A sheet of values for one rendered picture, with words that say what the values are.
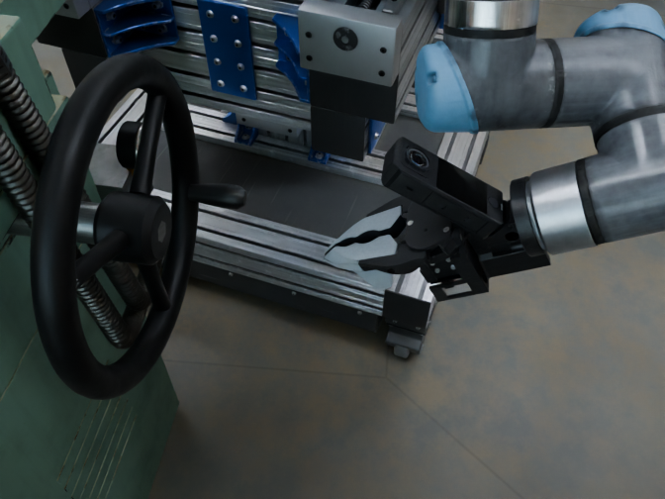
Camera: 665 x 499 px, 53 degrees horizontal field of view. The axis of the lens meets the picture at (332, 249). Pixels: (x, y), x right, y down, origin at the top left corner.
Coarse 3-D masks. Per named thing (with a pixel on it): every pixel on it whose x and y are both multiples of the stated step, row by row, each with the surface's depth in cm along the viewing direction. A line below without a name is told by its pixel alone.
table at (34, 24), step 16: (0, 0) 63; (16, 0) 65; (32, 0) 68; (48, 0) 71; (64, 0) 74; (32, 16) 68; (48, 16) 71; (32, 32) 69; (64, 96) 59; (32, 160) 54; (0, 208) 51; (0, 224) 51; (0, 240) 51
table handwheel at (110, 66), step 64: (128, 64) 50; (64, 128) 44; (192, 128) 65; (64, 192) 43; (128, 192) 56; (64, 256) 43; (128, 256) 55; (192, 256) 70; (64, 320) 44; (128, 384) 56
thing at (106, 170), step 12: (96, 144) 92; (96, 156) 90; (108, 156) 90; (96, 168) 89; (108, 168) 89; (120, 168) 89; (96, 180) 88; (108, 180) 88; (120, 180) 88; (108, 192) 88
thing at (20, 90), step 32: (0, 64) 47; (0, 96) 48; (0, 128) 47; (32, 128) 51; (0, 160) 48; (32, 192) 51; (96, 288) 62; (128, 288) 70; (96, 320) 66; (128, 320) 74
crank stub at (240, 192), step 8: (192, 184) 67; (200, 184) 67; (208, 184) 67; (216, 184) 66; (224, 184) 66; (232, 184) 67; (192, 192) 66; (200, 192) 66; (208, 192) 66; (216, 192) 66; (224, 192) 66; (232, 192) 66; (240, 192) 66; (192, 200) 67; (200, 200) 67; (208, 200) 66; (216, 200) 66; (224, 200) 66; (232, 200) 66; (240, 200) 66; (232, 208) 67
